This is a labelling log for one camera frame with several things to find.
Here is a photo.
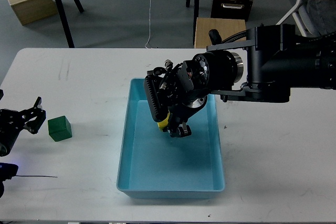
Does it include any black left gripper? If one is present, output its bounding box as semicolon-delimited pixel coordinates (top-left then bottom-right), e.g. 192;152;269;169
1;97;46;156

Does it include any light blue plastic bin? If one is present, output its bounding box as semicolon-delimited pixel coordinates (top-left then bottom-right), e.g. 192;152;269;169
117;78;225;199

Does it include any yellow wooden block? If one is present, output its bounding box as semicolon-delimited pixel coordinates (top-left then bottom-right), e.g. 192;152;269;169
157;112;170;132

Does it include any black drawer cabinet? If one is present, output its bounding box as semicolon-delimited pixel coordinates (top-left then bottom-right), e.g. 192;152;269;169
211;0;253;22

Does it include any white office chair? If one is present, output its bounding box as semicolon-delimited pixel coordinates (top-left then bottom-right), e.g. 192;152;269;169
276;0;320;37

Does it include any green wooden block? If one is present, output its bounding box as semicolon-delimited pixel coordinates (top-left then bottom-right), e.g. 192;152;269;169
48;115;72;142

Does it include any white hanging cable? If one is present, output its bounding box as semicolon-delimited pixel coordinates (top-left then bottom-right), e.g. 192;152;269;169
144;0;154;50

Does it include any seated person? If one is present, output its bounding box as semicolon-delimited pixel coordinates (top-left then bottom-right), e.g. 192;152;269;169
307;0;335;35

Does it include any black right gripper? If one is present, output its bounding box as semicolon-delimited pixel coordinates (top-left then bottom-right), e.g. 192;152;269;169
144;52;236;138

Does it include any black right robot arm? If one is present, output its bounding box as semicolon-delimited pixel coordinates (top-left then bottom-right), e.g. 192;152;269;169
144;24;335;137

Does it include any thin black cable tie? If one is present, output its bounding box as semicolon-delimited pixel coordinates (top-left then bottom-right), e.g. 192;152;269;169
15;175;58;178

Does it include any light wooden box left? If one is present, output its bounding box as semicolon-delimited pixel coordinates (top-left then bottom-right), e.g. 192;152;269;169
8;0;58;26

